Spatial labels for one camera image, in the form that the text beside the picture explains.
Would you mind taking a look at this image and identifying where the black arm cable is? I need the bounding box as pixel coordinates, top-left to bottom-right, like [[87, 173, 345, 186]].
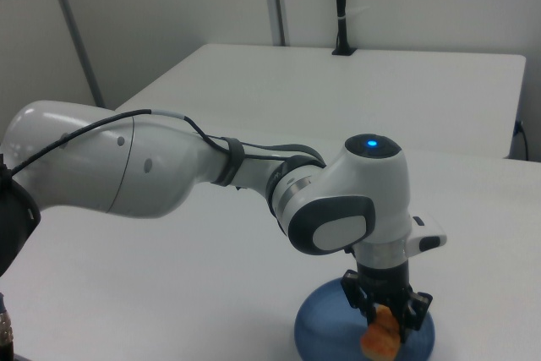
[[10, 107, 328, 177]]

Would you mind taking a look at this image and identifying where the blue round plate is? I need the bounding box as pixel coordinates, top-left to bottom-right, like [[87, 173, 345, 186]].
[[293, 277, 437, 361]]

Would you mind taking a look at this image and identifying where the metal cable connector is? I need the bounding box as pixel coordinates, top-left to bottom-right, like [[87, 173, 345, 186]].
[[0, 290, 16, 361]]

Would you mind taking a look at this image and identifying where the black power cable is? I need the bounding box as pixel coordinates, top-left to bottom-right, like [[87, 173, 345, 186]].
[[511, 119, 531, 161]]

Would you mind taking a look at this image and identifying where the orange glazed bread roll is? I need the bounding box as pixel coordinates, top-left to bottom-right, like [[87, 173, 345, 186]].
[[358, 303, 401, 361]]

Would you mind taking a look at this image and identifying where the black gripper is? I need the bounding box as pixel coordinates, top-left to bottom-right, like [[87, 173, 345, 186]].
[[342, 262, 434, 343]]

